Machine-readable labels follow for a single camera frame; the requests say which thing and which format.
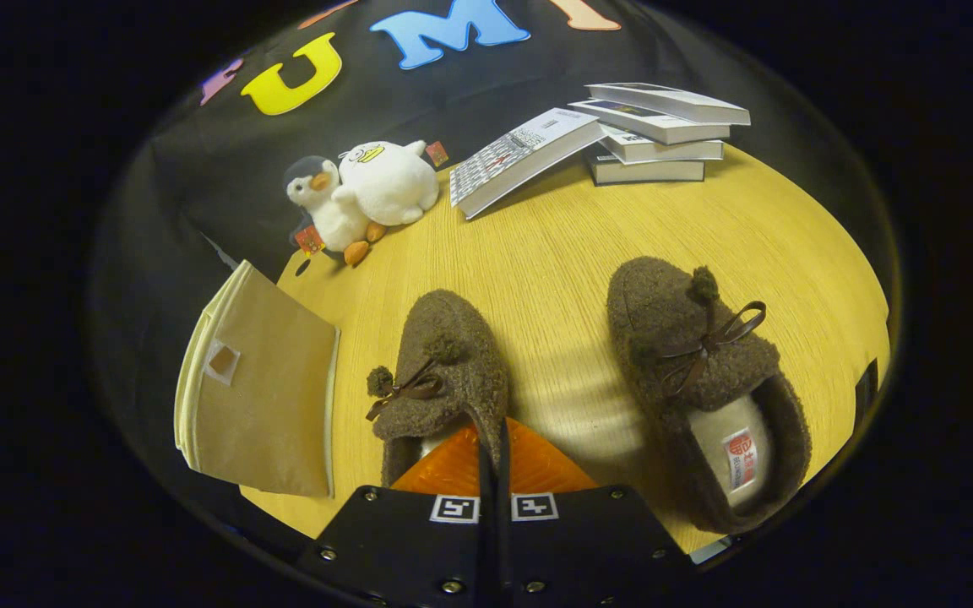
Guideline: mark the patterned cover book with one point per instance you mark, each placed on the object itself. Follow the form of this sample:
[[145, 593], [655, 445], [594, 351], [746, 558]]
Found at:
[[520, 156]]

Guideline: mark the white duck plush toy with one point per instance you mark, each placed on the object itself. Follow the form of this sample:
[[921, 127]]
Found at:
[[389, 186]]

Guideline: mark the white book grey cover photo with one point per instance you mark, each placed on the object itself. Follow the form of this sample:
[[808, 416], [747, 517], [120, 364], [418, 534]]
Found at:
[[672, 103]]

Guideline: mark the brown fuzzy shoe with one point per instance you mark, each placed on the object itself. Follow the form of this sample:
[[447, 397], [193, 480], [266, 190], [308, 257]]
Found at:
[[664, 295], [453, 329]]

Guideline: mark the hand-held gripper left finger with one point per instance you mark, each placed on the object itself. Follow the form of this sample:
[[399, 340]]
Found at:
[[402, 549]]

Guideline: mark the penguin plush toy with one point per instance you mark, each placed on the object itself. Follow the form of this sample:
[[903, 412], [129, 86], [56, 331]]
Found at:
[[330, 215]]

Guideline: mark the dark grey cover book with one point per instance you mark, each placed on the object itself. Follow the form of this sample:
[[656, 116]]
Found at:
[[647, 171]]

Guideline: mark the beige fabric storage box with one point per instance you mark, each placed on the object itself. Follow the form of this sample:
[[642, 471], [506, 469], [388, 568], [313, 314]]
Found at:
[[275, 422]]

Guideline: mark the white paperback book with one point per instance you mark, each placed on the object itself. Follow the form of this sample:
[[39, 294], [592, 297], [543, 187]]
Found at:
[[672, 152]]

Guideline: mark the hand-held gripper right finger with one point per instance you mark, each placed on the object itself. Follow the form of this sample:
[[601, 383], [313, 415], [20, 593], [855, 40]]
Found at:
[[596, 549]]

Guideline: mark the black backdrop cloth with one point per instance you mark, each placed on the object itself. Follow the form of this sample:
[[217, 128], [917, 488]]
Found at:
[[225, 152]]

